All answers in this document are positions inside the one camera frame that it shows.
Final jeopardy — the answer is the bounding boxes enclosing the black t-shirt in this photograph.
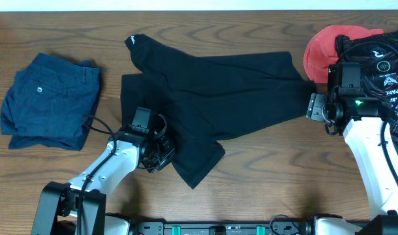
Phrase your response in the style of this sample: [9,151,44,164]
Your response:
[120,34,316,188]

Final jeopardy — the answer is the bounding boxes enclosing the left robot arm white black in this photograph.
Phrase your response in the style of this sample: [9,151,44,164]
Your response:
[31,132,176,234]

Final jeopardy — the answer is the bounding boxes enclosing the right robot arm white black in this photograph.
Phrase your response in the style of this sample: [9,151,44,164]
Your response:
[302,93,398,234]

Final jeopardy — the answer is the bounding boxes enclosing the red cloth garment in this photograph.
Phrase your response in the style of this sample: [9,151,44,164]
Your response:
[303,25,384,84]

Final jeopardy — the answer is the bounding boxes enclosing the black printed cycling jersey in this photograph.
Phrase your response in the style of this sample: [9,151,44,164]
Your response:
[335,30,398,154]

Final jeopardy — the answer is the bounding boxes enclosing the folded navy blue shorts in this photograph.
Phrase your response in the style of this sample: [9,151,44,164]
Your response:
[0,53,100,151]

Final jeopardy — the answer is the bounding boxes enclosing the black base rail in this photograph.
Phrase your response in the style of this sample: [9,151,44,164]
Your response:
[127,213,373,235]

